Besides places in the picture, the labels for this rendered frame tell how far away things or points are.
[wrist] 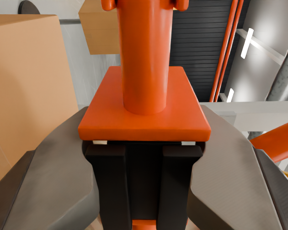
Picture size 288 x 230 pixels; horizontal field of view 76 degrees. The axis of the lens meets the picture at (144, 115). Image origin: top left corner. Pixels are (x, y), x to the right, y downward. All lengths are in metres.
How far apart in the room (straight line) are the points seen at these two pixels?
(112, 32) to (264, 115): 1.40
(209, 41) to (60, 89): 11.38
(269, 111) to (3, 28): 1.46
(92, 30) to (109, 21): 0.18
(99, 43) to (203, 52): 10.07
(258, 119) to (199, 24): 9.90
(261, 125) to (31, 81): 1.44
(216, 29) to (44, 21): 11.28
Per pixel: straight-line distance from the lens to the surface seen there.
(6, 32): 0.22
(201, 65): 11.97
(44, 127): 0.27
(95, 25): 1.86
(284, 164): 3.48
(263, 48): 9.40
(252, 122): 1.48
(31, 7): 2.44
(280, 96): 6.51
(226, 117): 1.31
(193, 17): 11.04
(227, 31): 8.44
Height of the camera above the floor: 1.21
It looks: 2 degrees down
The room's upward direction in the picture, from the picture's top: 89 degrees clockwise
